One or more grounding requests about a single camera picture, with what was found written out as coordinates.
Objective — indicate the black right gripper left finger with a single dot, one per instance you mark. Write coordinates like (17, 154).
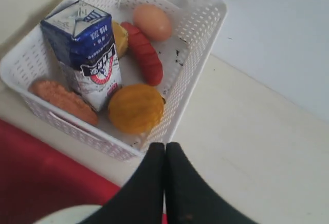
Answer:
(140, 200)

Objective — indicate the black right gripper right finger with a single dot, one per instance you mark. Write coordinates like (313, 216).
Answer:
(189, 199)

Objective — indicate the white ceramic bowl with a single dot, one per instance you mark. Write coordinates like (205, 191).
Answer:
(70, 215)

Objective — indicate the yellow lemon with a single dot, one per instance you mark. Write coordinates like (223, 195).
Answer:
(136, 109)

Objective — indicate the fried chicken nugget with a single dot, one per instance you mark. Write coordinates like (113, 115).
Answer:
(57, 95)

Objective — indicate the red toy shrimp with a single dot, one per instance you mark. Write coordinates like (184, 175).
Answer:
(144, 54)

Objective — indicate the yellow cheese wedge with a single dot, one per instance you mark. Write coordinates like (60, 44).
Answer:
(121, 38)

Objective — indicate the blue milk carton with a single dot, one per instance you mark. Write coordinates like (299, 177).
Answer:
(82, 38)

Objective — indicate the brown egg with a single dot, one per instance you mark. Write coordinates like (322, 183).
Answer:
(153, 22)

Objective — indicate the red table cloth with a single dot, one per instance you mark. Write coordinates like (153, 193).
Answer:
(37, 180)

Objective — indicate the white perforated basket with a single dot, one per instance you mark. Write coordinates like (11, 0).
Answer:
(196, 24)

